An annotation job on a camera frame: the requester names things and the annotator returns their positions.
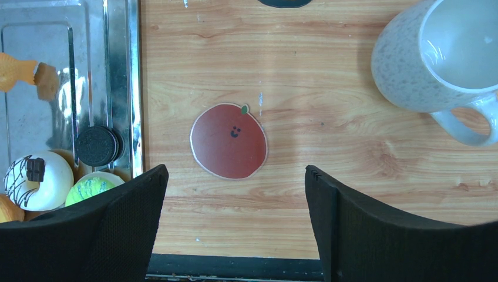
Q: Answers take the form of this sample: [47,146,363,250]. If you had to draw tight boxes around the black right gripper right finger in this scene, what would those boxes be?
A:
[305,165,497,281]

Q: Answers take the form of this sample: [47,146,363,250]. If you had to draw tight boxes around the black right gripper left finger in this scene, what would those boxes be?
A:
[1,164,169,281]

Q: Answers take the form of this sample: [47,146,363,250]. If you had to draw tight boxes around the white chocolate drizzle donut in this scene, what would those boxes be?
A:
[4,151,74,212]

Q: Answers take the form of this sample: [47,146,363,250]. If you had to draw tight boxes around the orange fish cookie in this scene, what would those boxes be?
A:
[1,52,59,102]

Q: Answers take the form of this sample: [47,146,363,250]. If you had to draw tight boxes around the green glazed donut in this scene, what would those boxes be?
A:
[65,171,125,207]

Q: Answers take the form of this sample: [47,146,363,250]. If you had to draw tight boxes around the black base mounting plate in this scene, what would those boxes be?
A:
[145,253,324,281]

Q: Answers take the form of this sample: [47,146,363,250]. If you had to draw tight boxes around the black round cookie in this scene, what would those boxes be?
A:
[75,126,123,167]

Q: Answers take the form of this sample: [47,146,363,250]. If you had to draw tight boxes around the red round coaster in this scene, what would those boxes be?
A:
[190,102,268,180]

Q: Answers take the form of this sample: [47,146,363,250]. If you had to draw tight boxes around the metal tray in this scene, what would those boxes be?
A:
[1,1,144,180]

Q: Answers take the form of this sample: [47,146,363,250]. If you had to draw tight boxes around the white cup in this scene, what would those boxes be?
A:
[371,1,497,146]

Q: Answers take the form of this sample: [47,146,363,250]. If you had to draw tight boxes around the yellow black round coaster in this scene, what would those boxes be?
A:
[258,0,312,8]

